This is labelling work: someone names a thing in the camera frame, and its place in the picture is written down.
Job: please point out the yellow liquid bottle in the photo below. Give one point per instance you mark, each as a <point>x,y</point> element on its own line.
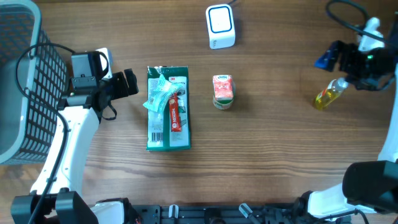
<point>335,88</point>

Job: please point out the red coffee stick sachet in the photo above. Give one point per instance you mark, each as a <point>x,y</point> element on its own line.
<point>174,114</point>

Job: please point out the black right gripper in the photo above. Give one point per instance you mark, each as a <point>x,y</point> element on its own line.
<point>342,49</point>

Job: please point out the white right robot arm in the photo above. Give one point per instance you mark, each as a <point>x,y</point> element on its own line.
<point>367,187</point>

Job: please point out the black plastic mesh basket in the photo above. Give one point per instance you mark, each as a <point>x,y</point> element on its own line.
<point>31,71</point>

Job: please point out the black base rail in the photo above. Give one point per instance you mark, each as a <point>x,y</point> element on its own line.
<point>179,214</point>

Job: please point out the white barcode scanner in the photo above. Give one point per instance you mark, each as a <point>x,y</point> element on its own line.
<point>220,24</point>

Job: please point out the red tissue pack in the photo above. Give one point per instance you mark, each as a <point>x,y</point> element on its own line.
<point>223,87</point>

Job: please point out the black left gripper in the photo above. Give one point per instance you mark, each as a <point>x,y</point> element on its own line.
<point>122,79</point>

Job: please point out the teal white small packet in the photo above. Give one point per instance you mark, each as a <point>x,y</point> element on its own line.
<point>159,92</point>

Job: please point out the small green white jar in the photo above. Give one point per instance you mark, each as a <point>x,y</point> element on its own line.
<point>225,104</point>

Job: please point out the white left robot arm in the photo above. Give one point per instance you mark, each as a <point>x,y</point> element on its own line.
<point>55,196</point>

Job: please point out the green 3M glove package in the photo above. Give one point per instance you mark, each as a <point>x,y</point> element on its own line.
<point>159,134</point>

